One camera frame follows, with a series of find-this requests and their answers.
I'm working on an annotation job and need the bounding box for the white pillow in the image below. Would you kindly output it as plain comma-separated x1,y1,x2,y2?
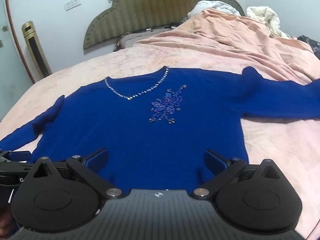
187,0,242,18

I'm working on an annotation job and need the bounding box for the cream quilt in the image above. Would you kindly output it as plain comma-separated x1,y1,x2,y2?
246,5,297,39

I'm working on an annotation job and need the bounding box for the blue beaded sweater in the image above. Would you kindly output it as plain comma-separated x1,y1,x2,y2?
0,66,320,198

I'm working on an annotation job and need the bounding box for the brown striped pillow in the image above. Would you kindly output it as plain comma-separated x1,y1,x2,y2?
113,26,175,52

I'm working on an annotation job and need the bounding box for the white wall socket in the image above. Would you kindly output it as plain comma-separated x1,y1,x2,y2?
64,0,81,11

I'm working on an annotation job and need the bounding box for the pale pink floral bedsheet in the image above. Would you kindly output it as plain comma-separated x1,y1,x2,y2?
0,44,320,240

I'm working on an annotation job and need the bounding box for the olive padded headboard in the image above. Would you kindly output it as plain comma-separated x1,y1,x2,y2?
83,0,245,53

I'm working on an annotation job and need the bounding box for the gold standing air conditioner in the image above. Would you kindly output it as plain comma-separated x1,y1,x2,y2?
21,21,52,83

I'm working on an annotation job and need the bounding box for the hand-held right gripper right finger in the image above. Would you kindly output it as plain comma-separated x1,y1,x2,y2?
191,149,288,200

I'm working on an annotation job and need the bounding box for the peach blanket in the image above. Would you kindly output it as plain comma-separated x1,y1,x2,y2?
136,7,320,85

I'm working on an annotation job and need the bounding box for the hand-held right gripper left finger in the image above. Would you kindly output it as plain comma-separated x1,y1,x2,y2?
24,147,125,200

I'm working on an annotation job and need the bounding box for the dark cloth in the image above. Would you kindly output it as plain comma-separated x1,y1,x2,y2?
297,35,320,60

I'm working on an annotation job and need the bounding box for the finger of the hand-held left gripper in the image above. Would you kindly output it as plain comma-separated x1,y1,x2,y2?
0,150,32,163

